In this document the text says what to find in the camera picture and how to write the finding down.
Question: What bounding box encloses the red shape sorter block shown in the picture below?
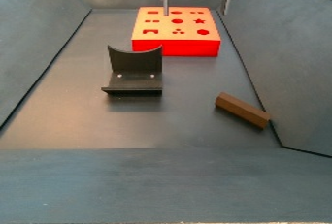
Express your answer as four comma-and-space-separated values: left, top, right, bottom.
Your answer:
131, 7, 222, 57

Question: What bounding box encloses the black curved holder stand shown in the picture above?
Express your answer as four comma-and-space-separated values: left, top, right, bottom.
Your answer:
102, 47, 163, 94

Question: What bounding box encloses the brown hexagon peg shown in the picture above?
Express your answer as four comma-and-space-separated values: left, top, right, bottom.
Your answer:
216, 92, 270, 129

